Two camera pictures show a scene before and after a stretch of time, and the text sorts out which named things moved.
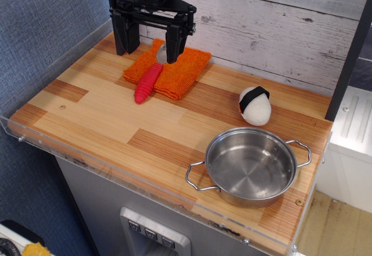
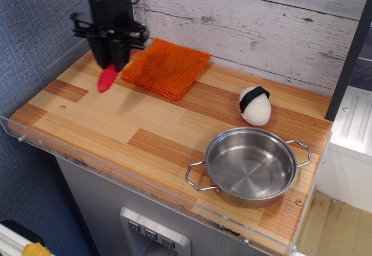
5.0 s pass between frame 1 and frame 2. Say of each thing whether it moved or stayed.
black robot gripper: moved
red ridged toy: moved
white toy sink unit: stayed
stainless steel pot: stayed
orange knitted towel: stayed
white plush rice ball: stayed
